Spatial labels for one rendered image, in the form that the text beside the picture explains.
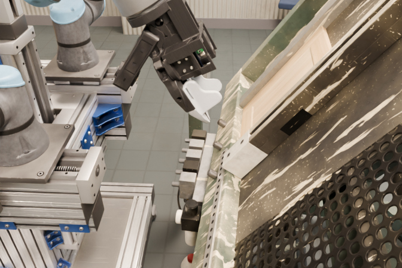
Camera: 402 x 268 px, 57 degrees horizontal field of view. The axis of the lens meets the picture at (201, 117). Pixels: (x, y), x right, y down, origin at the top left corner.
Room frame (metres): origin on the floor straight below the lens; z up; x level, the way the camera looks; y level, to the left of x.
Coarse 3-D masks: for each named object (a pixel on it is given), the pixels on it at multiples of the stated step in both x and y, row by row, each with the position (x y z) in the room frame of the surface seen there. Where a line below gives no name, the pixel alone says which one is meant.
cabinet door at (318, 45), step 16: (320, 32) 1.09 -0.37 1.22; (304, 48) 1.10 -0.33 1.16; (320, 48) 1.00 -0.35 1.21; (288, 64) 1.11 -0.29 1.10; (304, 64) 1.01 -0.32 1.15; (272, 80) 1.12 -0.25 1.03; (288, 80) 1.02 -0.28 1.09; (256, 96) 1.14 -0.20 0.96; (272, 96) 1.03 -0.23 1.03; (256, 112) 1.03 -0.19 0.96
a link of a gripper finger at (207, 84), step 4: (200, 76) 0.52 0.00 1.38; (180, 80) 0.52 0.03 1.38; (184, 80) 0.51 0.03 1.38; (196, 80) 0.52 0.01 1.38; (200, 80) 0.52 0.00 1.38; (204, 80) 0.52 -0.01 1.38; (208, 80) 0.52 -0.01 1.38; (212, 80) 0.52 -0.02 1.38; (216, 80) 0.52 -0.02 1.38; (200, 84) 0.52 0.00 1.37; (204, 84) 0.52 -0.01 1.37; (208, 84) 0.52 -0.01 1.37; (212, 84) 0.52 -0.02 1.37; (216, 84) 0.52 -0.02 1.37; (220, 84) 0.52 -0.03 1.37; (204, 88) 0.52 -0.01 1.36; (208, 88) 0.52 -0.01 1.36; (212, 88) 0.52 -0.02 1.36; (216, 88) 0.52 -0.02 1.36; (220, 88) 0.52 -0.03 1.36; (208, 116) 0.51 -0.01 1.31
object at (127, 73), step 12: (144, 36) 0.48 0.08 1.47; (156, 36) 0.48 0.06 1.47; (132, 48) 0.51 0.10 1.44; (144, 48) 0.48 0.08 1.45; (132, 60) 0.49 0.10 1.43; (144, 60) 0.48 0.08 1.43; (120, 72) 0.49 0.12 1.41; (132, 72) 0.49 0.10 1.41; (120, 84) 0.49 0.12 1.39; (132, 84) 0.50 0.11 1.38
